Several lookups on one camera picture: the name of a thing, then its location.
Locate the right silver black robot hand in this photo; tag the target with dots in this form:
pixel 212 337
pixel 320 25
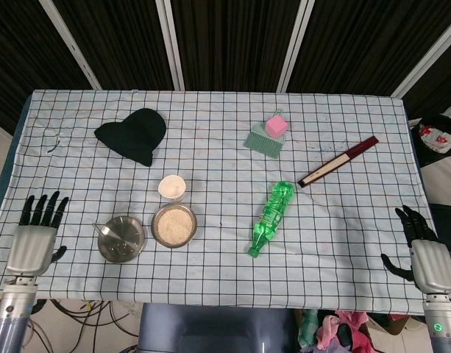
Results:
pixel 433 263

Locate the pink cube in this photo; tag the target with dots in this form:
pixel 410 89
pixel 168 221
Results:
pixel 276 127

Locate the colourful clothes pile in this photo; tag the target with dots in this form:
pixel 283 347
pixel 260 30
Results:
pixel 335 332

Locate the white paper cup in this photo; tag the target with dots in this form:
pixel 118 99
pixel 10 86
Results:
pixel 170 188

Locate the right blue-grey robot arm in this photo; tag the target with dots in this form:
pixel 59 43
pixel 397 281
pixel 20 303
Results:
pixel 444 327

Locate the empty steel plate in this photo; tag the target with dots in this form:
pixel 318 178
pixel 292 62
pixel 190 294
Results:
pixel 131 229

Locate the black knit beanie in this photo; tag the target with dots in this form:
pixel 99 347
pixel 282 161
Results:
pixel 135 134

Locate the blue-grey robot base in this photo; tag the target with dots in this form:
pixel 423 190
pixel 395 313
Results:
pixel 214 327

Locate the dark red folded fan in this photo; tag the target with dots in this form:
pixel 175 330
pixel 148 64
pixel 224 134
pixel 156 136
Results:
pixel 337 162

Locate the black chair seat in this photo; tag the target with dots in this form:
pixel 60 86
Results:
pixel 449 224

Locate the black bag with red print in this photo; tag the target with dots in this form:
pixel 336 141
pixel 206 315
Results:
pixel 436 141

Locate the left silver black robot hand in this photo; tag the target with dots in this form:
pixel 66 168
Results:
pixel 30 248

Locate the white partition frame post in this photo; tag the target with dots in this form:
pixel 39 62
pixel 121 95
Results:
pixel 295 46
pixel 170 44
pixel 427 55
pixel 72 46

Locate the brown cardboard box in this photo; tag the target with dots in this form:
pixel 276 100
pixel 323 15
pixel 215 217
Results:
pixel 392 324

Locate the blue checkered tablecloth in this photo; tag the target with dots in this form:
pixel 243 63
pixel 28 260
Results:
pixel 225 121

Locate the steel bowl holding rice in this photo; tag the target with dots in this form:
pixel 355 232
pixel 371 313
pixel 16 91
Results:
pixel 154 235

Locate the green plastic bottle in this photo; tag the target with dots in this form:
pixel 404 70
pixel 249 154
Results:
pixel 273 217

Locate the small metal spoon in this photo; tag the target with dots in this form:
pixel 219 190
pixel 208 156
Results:
pixel 107 231

